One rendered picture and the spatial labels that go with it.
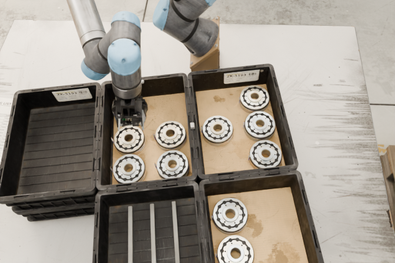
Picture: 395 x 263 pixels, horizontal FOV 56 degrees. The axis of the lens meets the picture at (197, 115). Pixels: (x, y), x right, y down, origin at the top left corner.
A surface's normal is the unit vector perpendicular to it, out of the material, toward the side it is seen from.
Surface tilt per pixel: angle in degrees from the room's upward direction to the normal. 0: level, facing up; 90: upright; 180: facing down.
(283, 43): 0
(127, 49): 9
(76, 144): 0
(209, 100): 0
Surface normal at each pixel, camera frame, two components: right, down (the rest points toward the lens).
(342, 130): -0.05, -0.52
